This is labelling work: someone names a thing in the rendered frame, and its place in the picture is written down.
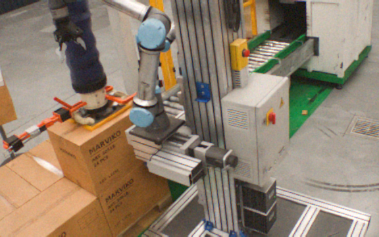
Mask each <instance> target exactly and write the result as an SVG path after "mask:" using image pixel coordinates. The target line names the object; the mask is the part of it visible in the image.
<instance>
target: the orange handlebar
mask: <svg viewBox="0 0 379 237"><path fill-rule="evenodd" d="M105 89H106V93H109V92H110V91H111V90H112V89H113V86H106V87H105ZM136 94H137V92H136V93H134V94H133V95H132V96H130V97H127V98H126V99H119V98H117V97H113V96H111V95H107V94H106V96H105V97H106V99H110V100H112V101H115V102H118V103H121V104H124V103H127V102H129V101H131V100H133V99H134V96H135V95H136ZM81 102H82V100H81V101H79V102H77V103H76V104H74V105H73V107H75V106H76V105H78V104H80V103H81ZM85 105H87V103H86V102H85V101H84V102H82V103H81V104H80V105H79V106H77V107H75V108H73V109H71V110H70V111H71V113H73V112H74V111H77V110H78V109H79V108H81V107H83V106H85ZM58 120H59V117H55V115H54V116H52V117H50V118H46V119H44V120H42V121H41V123H39V124H38V125H36V126H38V127H41V126H42V125H44V124H45V125H46V127H47V128H48V127H50V126H52V125H54V122H56V121H58ZM25 135H27V133H26V132H24V133H22V134H20V135H18V136H20V138H23V137H24V136H25ZM29 137H30V134H29V135H28V136H26V137H25V138H24V139H23V140H22V141H24V140H25V139H26V138H29ZM3 147H4V148H5V149H8V148H9V147H8V146H7V145H5V144H4V146H3Z"/></svg>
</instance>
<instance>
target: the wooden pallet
mask: <svg viewBox="0 0 379 237"><path fill-rule="evenodd" d="M172 204H173V202H172V197H171V193H170V191H169V192H168V193H167V194H166V195H165V196H163V197H162V198H161V199H160V200H159V201H157V202H156V203H155V204H154V205H152V206H151V207H150V208H149V209H148V210H147V211H146V212H145V213H144V214H143V215H142V216H140V217H139V218H138V219H137V220H136V221H134V222H133V223H132V224H131V225H130V226H128V227H127V228H126V229H125V230H123V231H122V232H121V233H120V234H119V235H118V236H117V237H136V236H138V235H140V234H141V233H142V232H143V231H144V230H145V229H146V228H147V227H148V226H149V225H150V224H151V223H152V222H153V221H154V220H155V219H158V218H159V217H160V216H161V215H162V214H163V213H164V212H165V211H167V210H168V208H169V207H170V206H171V205H172Z"/></svg>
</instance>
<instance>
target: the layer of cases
mask: <svg viewBox="0 0 379 237"><path fill-rule="evenodd" d="M169 191H170V189H169V185H168V180H167V179H166V178H164V177H162V176H159V175H158V174H155V173H152V172H149V169H148V168H147V167H145V166H144V164H143V163H142V164H141V165H139V166H138V167H136V168H135V169H134V170H133V171H131V172H130V173H128V174H127V175H126V176H125V177H123V178H122V179H120V180H119V181H118V182H117V183H115V184H114V185H112V186H111V187H110V188H109V189H107V190H106V191H104V192H103V193H102V194H101V195H99V196H98V197H97V196H96V195H94V194H92V193H91V192H89V191H87V190H86V189H84V188H82V187H81V186H79V185H77V184H75V182H73V181H71V180H70V179H68V178H67V177H65V176H64V174H63V172H62V170H61V167H60V165H59V162H58V159H57V156H56V154H55V151H54V149H53V146H52V144H51V141H50V139H47V140H45V141H44V142H42V143H41V144H39V145H37V146H35V147H34V148H33V149H31V150H29V151H27V152H25V153H23V154H22V155H20V156H19V157H17V158H16V159H14V160H12V161H11V162H9V163H8V164H6V165H5V166H2V167H0V237H117V236H118V235H119V234H120V233H121V232H122V231H123V230H125V229H126V228H127V227H128V226H130V225H131V224H132V223H133V222H134V221H136V220H137V219H138V218H139V217H140V216H142V215H143V214H144V213H145V212H146V211H147V210H148V209H149V208H150V207H151V206H152V205H154V204H155V203H156V202H157V201H159V200H160V199H161V198H162V197H163V196H165V195H166V194H167V193H168V192H169Z"/></svg>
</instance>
